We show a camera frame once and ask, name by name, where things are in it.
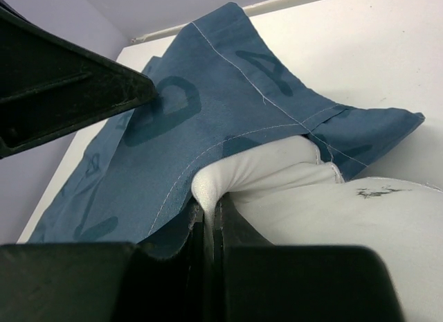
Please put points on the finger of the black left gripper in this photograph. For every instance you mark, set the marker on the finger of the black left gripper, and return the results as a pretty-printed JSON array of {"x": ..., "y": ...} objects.
[{"x": 51, "y": 87}]

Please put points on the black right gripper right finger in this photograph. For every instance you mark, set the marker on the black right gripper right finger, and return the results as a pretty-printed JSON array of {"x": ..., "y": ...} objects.
[{"x": 256, "y": 280}]

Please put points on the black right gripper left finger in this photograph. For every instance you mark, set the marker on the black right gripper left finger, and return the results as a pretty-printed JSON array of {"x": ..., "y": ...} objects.
[{"x": 103, "y": 281}]

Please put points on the white pillow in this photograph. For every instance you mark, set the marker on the white pillow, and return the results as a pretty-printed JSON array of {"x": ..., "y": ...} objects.
[{"x": 290, "y": 196}]

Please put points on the blue letter-print pillowcase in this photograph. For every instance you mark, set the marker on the blue letter-print pillowcase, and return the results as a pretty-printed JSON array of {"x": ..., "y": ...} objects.
[{"x": 221, "y": 91}]

